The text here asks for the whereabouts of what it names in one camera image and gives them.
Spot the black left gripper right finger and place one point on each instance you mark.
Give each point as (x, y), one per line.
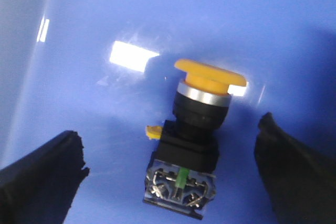
(299, 181)

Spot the yellow mushroom push button switch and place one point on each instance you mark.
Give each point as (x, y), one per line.
(180, 174)

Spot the blue plastic tray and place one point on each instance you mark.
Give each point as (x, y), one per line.
(105, 68)

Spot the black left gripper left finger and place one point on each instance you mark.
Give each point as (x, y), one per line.
(41, 186)

